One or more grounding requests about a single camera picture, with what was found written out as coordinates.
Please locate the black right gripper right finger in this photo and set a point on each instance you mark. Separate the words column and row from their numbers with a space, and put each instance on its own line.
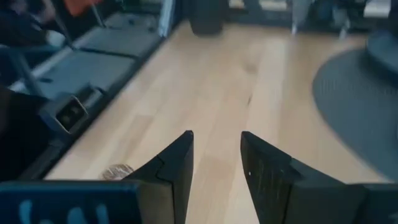
column 280, row 186

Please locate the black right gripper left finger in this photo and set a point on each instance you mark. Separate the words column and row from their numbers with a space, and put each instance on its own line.
column 168, row 186

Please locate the small brown donut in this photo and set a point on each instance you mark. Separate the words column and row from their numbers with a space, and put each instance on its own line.
column 113, row 172

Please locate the round dark woven placemat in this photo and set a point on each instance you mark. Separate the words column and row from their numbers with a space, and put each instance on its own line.
column 357, row 102

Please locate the grey square tube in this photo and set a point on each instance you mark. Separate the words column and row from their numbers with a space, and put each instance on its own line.
column 66, row 113

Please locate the silver aluminium strut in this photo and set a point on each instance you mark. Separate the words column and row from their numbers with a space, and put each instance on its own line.
column 166, row 17

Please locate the black plastic pot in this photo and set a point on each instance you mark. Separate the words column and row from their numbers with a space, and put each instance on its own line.
column 206, row 17

